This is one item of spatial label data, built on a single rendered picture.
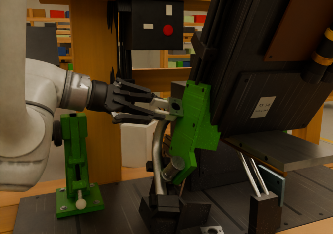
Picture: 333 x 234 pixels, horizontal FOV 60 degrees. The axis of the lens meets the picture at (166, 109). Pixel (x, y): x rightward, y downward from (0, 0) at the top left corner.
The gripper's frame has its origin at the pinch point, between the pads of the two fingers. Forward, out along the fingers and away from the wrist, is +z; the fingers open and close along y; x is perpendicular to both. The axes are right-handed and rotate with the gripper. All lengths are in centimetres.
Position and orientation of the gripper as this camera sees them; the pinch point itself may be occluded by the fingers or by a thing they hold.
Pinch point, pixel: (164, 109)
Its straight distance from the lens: 77.7
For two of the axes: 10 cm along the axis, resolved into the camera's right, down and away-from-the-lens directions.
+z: 9.0, 1.8, 3.9
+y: -0.8, -8.2, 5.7
